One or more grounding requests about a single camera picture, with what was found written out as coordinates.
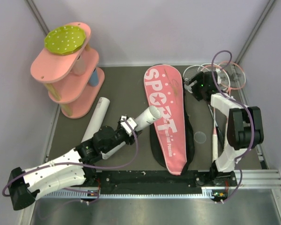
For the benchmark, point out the pink three-tier wooden shelf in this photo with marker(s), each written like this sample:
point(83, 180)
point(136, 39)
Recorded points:
point(71, 92)

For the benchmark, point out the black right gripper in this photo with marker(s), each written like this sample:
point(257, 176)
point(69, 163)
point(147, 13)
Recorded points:
point(199, 78)

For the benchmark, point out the white shuttlecock tube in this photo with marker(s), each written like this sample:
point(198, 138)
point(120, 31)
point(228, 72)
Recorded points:
point(97, 118)
point(145, 119)

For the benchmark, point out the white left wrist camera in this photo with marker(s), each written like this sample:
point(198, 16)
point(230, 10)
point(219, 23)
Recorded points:
point(128, 124)

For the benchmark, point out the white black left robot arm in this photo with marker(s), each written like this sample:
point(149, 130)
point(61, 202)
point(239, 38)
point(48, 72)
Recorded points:
point(74, 168)

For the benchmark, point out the beige cup on shelf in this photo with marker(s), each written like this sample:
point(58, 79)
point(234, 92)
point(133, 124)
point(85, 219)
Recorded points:
point(79, 67)

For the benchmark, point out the pink sport racket bag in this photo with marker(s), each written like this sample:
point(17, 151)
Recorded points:
point(164, 90)

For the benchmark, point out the clear round tube lid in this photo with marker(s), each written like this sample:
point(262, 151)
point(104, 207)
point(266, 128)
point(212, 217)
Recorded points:
point(200, 137)

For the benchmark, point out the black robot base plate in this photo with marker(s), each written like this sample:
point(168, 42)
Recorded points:
point(155, 182)

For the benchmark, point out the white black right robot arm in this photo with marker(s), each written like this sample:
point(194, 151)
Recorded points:
point(244, 129)

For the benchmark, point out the white shuttlecock tube on table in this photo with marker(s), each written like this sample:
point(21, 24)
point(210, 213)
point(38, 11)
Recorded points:
point(97, 118)

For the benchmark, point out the green polka dot plate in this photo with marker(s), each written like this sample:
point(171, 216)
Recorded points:
point(65, 40)

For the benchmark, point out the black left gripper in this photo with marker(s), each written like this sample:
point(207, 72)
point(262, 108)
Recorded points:
point(130, 139)

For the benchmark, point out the pink white badminton racket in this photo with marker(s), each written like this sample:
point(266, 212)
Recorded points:
point(206, 67)

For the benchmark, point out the blue cup on shelf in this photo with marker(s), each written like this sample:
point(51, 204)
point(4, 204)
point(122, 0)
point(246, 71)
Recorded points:
point(94, 80)

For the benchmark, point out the grey slotted cable duct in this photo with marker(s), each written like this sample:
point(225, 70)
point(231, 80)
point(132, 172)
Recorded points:
point(204, 193)

